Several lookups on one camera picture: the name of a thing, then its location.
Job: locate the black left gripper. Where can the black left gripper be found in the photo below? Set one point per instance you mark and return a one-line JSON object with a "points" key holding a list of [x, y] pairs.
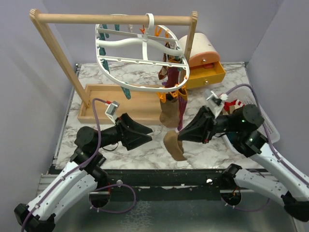
{"points": [[126, 126]]}

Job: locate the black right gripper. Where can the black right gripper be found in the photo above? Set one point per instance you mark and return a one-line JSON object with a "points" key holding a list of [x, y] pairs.
{"points": [[201, 128]]}

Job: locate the brown ribbed sock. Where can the brown ribbed sock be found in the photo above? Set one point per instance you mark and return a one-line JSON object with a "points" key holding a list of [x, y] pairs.
{"points": [[174, 146], [169, 116]]}

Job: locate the maroon striped sock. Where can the maroon striped sock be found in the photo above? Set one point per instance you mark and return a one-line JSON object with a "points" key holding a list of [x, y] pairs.
{"points": [[173, 77], [182, 108]]}

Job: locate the white oval clip hanger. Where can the white oval clip hanger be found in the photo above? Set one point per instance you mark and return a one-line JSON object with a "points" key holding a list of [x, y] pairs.
{"points": [[155, 35]]}

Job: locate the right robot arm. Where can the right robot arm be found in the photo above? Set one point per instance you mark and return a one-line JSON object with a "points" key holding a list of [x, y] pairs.
{"points": [[291, 188]]}

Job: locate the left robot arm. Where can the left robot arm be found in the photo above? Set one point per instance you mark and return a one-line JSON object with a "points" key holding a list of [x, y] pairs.
{"points": [[81, 175]]}

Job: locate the wooden hanger rack stand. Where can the wooden hanger rack stand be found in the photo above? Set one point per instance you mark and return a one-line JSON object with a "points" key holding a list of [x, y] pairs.
{"points": [[143, 107]]}

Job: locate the orange clothespin holding socks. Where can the orange clothespin holding socks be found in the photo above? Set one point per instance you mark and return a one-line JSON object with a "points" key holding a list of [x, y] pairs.
{"points": [[181, 94]]}

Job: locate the teal clothespin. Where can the teal clothespin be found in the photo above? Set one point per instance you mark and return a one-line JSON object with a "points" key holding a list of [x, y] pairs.
{"points": [[105, 65], [126, 92]]}

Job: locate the red white striped sock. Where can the red white striped sock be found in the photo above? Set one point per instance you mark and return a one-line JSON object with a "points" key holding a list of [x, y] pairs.
{"points": [[230, 107]]}

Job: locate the toy drawer cabinet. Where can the toy drawer cabinet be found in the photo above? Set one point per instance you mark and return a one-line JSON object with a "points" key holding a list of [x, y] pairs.
{"points": [[204, 63]]}

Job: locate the argyle patterned sock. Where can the argyle patterned sock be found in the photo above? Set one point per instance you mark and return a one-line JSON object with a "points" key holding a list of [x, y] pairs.
{"points": [[164, 70]]}

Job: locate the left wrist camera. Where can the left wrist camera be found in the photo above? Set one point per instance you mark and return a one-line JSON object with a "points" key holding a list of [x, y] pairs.
{"points": [[111, 111]]}

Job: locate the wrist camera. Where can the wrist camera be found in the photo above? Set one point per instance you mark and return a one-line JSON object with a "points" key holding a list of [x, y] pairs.
{"points": [[111, 111], [214, 102]]}

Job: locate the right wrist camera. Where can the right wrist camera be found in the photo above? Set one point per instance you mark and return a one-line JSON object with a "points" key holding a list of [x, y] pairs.
{"points": [[214, 102]]}

